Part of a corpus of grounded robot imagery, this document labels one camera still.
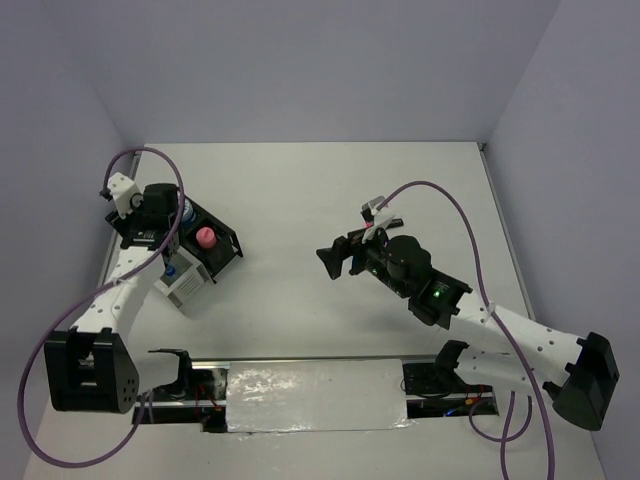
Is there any pink highlighter marker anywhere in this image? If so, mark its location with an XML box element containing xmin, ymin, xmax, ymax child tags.
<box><xmin>365</xmin><ymin>218</ymin><xmax>404</xmax><ymax>231</ymax></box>

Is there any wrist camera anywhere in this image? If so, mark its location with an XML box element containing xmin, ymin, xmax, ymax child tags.
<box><xmin>101</xmin><ymin>173</ymin><xmax>143</xmax><ymax>219</ymax></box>
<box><xmin>361</xmin><ymin>196</ymin><xmax>396</xmax><ymax>243</ymax></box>

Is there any white slotted organizer box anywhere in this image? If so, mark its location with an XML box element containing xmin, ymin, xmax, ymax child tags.
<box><xmin>155</xmin><ymin>252</ymin><xmax>211</xmax><ymax>310</ymax></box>

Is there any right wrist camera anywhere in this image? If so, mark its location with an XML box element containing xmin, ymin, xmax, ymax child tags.
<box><xmin>361</xmin><ymin>196</ymin><xmax>396</xmax><ymax>243</ymax></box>

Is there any black slotted organizer box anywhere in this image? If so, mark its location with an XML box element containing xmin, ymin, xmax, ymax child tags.
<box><xmin>179</xmin><ymin>198</ymin><xmax>243</xmax><ymax>283</ymax></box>

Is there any silver taped front panel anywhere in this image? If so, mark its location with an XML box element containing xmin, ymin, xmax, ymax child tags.
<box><xmin>226</xmin><ymin>359</ymin><xmax>410</xmax><ymax>433</ymax></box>

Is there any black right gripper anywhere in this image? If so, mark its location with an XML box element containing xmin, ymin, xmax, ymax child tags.
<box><xmin>316</xmin><ymin>219</ymin><xmax>411</xmax><ymax>298</ymax></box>

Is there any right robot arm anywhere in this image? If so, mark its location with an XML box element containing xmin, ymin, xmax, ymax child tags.
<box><xmin>316</xmin><ymin>229</ymin><xmax>620</xmax><ymax>431</ymax></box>

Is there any blue slime jar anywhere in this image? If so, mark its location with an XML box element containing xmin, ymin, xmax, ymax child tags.
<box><xmin>181</xmin><ymin>198</ymin><xmax>196</xmax><ymax>228</ymax></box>

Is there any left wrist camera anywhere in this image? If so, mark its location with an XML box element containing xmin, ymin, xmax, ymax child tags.
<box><xmin>101</xmin><ymin>173</ymin><xmax>143</xmax><ymax>219</ymax></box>

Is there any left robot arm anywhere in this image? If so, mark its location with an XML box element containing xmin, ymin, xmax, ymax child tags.
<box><xmin>44</xmin><ymin>176</ymin><xmax>196</xmax><ymax>414</ymax></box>

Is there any pink capped crayon tube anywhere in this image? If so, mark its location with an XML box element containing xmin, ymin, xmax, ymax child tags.
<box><xmin>196</xmin><ymin>227</ymin><xmax>217</xmax><ymax>249</ymax></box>

